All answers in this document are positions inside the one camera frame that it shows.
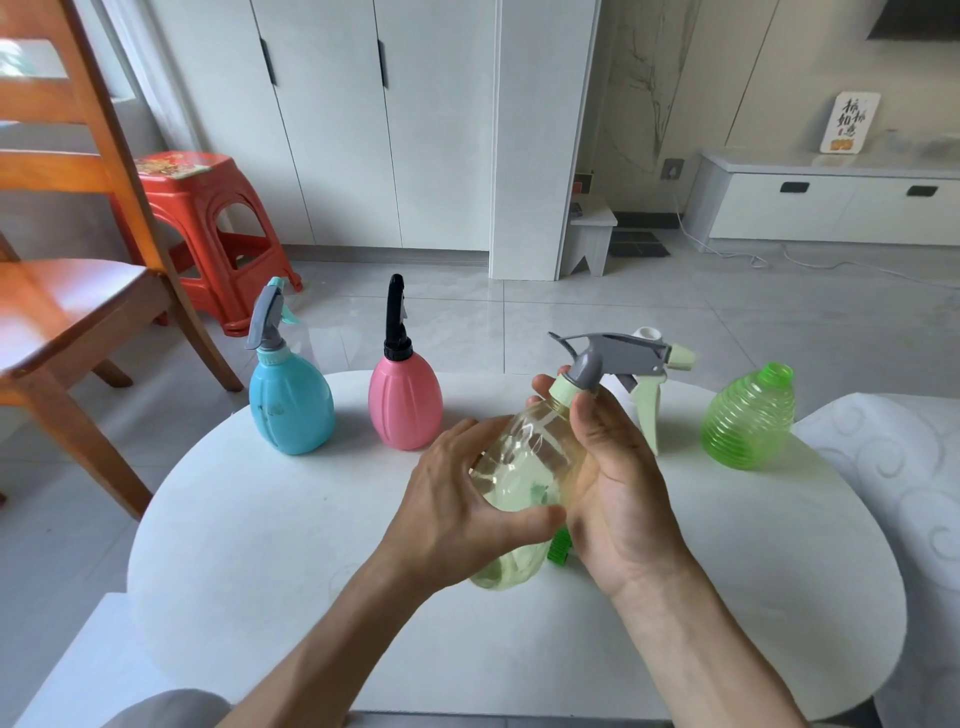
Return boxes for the white calligraphy sign plaque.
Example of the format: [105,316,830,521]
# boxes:
[819,90,882,156]

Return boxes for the grey pale green trigger sprayer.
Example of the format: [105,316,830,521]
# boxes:
[548,330,698,458]

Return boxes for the blue spray bottle grey trigger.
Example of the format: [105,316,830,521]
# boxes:
[246,276,337,457]

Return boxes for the small white step stool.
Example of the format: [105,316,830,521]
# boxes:
[558,196,619,278]

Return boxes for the white patterned sofa cover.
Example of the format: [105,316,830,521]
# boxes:
[792,392,960,728]

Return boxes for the brown wooden chair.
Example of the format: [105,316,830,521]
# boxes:
[0,0,246,521]

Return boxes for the pink spray bottle black nozzle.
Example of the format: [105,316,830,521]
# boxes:
[367,273,444,453]

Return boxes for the green ribbed plastic bottle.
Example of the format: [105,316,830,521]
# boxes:
[700,362,797,472]

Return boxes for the clear yellowish plastic spray bottle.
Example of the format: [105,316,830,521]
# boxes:
[468,390,595,592]

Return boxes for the person's left hand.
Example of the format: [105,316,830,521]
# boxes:
[375,417,569,595]

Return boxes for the person's grey trousers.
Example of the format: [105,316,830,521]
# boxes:
[103,687,235,728]

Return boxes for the person's right hand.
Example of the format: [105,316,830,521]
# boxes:
[529,366,696,602]

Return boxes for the red plastic stool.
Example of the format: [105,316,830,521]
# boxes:
[111,150,306,338]

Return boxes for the white wardrobe cabinet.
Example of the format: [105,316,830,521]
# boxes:
[146,0,603,283]

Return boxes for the person's left forearm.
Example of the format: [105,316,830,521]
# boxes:
[216,541,440,728]

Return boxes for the person's right forearm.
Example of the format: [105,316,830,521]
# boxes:
[606,558,810,728]

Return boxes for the low white drawer cabinet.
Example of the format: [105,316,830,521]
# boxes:
[683,133,960,248]

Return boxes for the black television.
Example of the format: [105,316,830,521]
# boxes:
[866,0,960,42]

